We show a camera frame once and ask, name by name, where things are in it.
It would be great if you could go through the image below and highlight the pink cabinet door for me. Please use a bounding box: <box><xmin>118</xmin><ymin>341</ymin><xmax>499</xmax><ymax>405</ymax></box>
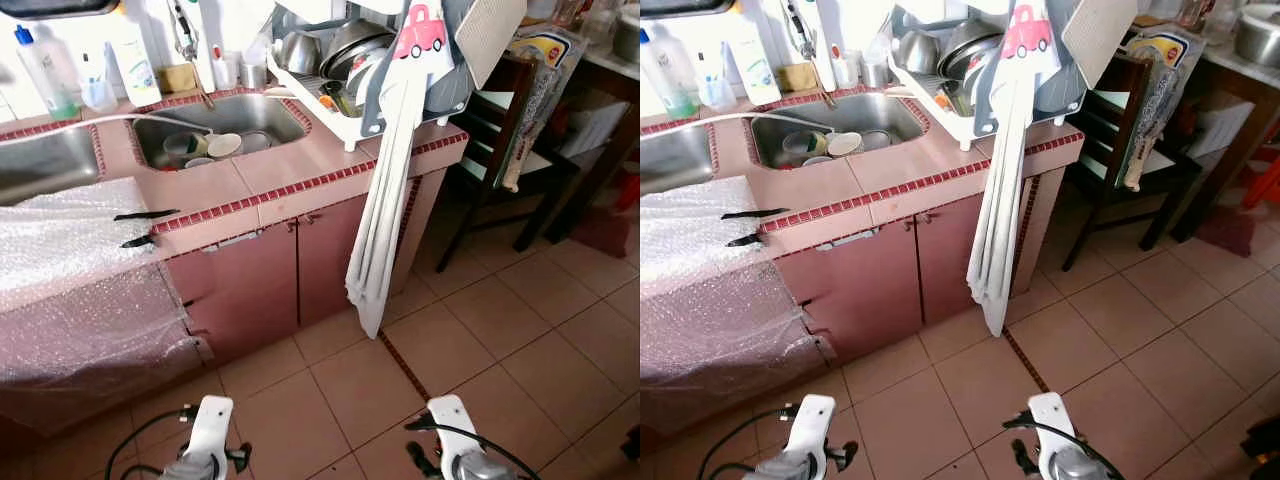
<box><xmin>296</xmin><ymin>193</ymin><xmax>373</xmax><ymax>328</ymax></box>
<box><xmin>775</xmin><ymin>225</ymin><xmax>923</xmax><ymax>363</ymax></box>
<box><xmin>163</xmin><ymin>222</ymin><xmax>301</xmax><ymax>363</ymax></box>
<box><xmin>917</xmin><ymin>195</ymin><xmax>986</xmax><ymax>326</ymax></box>

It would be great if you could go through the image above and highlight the white plastic bottle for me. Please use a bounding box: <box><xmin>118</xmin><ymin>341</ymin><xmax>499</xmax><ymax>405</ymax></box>
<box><xmin>103</xmin><ymin>8</ymin><xmax>163</xmax><ymax>108</ymax></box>
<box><xmin>728</xmin><ymin>10</ymin><xmax>783</xmax><ymax>106</ymax></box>

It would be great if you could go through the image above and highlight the dark wooden table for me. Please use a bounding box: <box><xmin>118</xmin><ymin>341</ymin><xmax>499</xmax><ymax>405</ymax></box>
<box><xmin>1170</xmin><ymin>40</ymin><xmax>1280</xmax><ymax>243</ymax></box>
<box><xmin>570</xmin><ymin>45</ymin><xmax>641</xmax><ymax>236</ymax></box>

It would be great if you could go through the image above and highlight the white plastic hose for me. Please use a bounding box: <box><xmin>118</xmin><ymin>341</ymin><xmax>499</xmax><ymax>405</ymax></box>
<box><xmin>0</xmin><ymin>108</ymin><xmax>206</xmax><ymax>141</ymax></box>
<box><xmin>640</xmin><ymin>110</ymin><xmax>831</xmax><ymax>136</ymax></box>

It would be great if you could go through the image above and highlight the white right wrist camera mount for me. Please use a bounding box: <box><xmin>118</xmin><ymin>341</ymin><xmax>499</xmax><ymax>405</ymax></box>
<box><xmin>1028</xmin><ymin>392</ymin><xmax>1079</xmax><ymax>463</ymax></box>
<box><xmin>426</xmin><ymin>394</ymin><xmax>483</xmax><ymax>463</ymax></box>

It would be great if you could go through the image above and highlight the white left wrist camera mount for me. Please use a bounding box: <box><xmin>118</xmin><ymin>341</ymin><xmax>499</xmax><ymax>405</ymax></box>
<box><xmin>785</xmin><ymin>394</ymin><xmax>837</xmax><ymax>463</ymax></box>
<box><xmin>183</xmin><ymin>394</ymin><xmax>236</xmax><ymax>463</ymax></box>

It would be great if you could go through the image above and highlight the steel mug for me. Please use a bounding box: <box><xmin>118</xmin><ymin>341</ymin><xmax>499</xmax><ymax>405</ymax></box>
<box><xmin>277</xmin><ymin>28</ymin><xmax>324</xmax><ymax>78</ymax></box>
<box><xmin>897</xmin><ymin>30</ymin><xmax>941</xmax><ymax>76</ymax></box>

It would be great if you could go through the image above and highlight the clear detergent bottle blue cap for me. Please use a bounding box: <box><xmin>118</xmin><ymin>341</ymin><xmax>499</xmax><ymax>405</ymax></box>
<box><xmin>13</xmin><ymin>24</ymin><xmax>83</xmax><ymax>123</ymax></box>
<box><xmin>640</xmin><ymin>24</ymin><xmax>703</xmax><ymax>121</ymax></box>

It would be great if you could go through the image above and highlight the dark wooden chair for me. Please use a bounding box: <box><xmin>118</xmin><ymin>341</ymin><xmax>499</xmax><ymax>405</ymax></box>
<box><xmin>1060</xmin><ymin>55</ymin><xmax>1204</xmax><ymax>273</ymax></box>
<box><xmin>437</xmin><ymin>52</ymin><xmax>583</xmax><ymax>273</ymax></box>

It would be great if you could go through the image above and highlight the black rounded object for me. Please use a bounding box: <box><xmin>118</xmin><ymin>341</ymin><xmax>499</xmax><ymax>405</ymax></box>
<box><xmin>1240</xmin><ymin>415</ymin><xmax>1280</xmax><ymax>480</ymax></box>

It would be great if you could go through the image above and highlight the printed plastic bag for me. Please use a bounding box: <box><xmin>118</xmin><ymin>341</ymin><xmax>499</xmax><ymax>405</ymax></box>
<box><xmin>1125</xmin><ymin>25</ymin><xmax>1206</xmax><ymax>193</ymax></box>
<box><xmin>503</xmin><ymin>28</ymin><xmax>589</xmax><ymax>193</ymax></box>

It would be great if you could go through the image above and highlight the clear bubble wrap sheet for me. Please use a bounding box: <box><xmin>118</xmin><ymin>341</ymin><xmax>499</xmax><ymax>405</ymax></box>
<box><xmin>0</xmin><ymin>177</ymin><xmax>213</xmax><ymax>433</ymax></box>
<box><xmin>640</xmin><ymin>175</ymin><xmax>836</xmax><ymax>406</ymax></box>

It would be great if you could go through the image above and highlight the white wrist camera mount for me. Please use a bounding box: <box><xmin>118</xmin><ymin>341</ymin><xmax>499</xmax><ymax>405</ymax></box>
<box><xmin>426</xmin><ymin>394</ymin><xmax>483</xmax><ymax>463</ymax></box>
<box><xmin>183</xmin><ymin>394</ymin><xmax>236</xmax><ymax>463</ymax></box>
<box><xmin>785</xmin><ymin>394</ymin><xmax>837</xmax><ymax>463</ymax></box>
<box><xmin>1028</xmin><ymin>392</ymin><xmax>1079</xmax><ymax>463</ymax></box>

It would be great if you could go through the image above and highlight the large steel pot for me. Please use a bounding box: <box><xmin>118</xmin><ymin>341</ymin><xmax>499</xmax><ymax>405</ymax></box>
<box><xmin>1235</xmin><ymin>5</ymin><xmax>1280</xmax><ymax>66</ymax></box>

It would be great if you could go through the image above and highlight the pink car print board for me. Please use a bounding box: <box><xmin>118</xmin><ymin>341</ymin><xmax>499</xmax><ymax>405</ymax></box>
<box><xmin>392</xmin><ymin>2</ymin><xmax>449</xmax><ymax>63</ymax></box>
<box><xmin>1003</xmin><ymin>3</ymin><xmax>1053</xmax><ymax>61</ymax></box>

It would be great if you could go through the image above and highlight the white dish rack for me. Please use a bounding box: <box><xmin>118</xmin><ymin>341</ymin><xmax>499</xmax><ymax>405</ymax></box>
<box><xmin>262</xmin><ymin>0</ymin><xmax>481</xmax><ymax>153</ymax></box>
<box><xmin>885</xmin><ymin>0</ymin><xmax>1091</xmax><ymax>153</ymax></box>

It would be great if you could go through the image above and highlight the steel cup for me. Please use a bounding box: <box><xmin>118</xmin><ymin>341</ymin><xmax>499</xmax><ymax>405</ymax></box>
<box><xmin>783</xmin><ymin>130</ymin><xmax>829</xmax><ymax>166</ymax></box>
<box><xmin>162</xmin><ymin>130</ymin><xmax>209</xmax><ymax>166</ymax></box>

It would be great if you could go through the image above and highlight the steel bowl stack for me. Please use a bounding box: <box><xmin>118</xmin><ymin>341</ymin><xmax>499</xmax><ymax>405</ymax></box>
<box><xmin>320</xmin><ymin>18</ymin><xmax>396</xmax><ymax>83</ymax></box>
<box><xmin>940</xmin><ymin>18</ymin><xmax>1006</xmax><ymax>81</ymax></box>

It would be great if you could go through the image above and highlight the beige woven tray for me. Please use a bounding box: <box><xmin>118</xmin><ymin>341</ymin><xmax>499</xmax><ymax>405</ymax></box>
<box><xmin>1060</xmin><ymin>0</ymin><xmax>1139</xmax><ymax>89</ymax></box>
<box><xmin>453</xmin><ymin>0</ymin><xmax>529</xmax><ymax>91</ymax></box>

